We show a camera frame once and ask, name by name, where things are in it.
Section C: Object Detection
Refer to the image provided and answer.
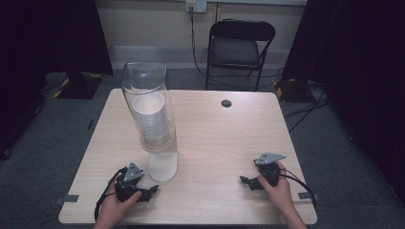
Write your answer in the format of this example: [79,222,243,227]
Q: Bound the black floor cables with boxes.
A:
[282,83,333,134]

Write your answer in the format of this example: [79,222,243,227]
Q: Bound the black folding chair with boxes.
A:
[204,18,277,92]

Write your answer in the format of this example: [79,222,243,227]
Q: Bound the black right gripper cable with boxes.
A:
[279,169,317,208]

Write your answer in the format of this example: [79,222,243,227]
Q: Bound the person's right hand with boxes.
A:
[257,160,296,215]

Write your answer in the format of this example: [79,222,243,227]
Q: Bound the person's left hand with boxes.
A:
[96,183,143,224]

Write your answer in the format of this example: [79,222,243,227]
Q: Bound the stack of white paper cups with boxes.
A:
[132,92,172,143]

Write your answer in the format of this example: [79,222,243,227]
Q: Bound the grey tape strip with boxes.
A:
[297,192,320,201]
[53,194,80,205]

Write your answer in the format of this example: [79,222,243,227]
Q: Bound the black curtain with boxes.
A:
[281,0,405,204]
[0,0,115,160]

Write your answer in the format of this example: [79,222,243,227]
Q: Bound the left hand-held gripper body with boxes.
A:
[114,161,144,203]

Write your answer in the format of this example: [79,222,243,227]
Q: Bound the white wall socket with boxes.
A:
[185,0,208,14]

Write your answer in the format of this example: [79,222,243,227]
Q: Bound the black stand base striped tape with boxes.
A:
[53,72,104,100]
[272,77,321,103]

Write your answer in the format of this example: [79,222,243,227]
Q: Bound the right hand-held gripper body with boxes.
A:
[253,153,287,189]

